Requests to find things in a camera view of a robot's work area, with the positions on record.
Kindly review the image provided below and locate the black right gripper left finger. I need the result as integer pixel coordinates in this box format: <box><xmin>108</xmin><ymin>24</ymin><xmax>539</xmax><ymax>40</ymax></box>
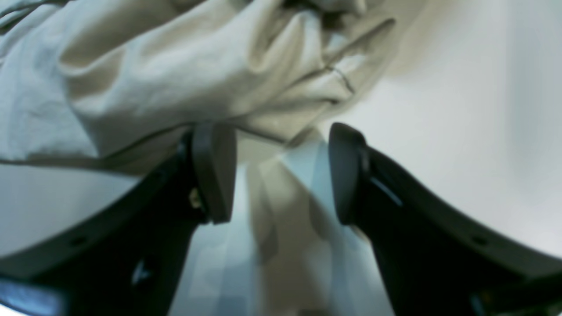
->
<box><xmin>1</xmin><ymin>123</ymin><xmax>237</xmax><ymax>316</ymax></box>

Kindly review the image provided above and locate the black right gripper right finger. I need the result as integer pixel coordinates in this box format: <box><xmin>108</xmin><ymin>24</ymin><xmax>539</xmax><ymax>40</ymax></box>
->
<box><xmin>328</xmin><ymin>122</ymin><xmax>562</xmax><ymax>316</ymax></box>

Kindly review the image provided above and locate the beige t-shirt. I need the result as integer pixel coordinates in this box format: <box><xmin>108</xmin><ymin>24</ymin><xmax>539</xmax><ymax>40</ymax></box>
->
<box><xmin>0</xmin><ymin>0</ymin><xmax>426</xmax><ymax>176</ymax></box>

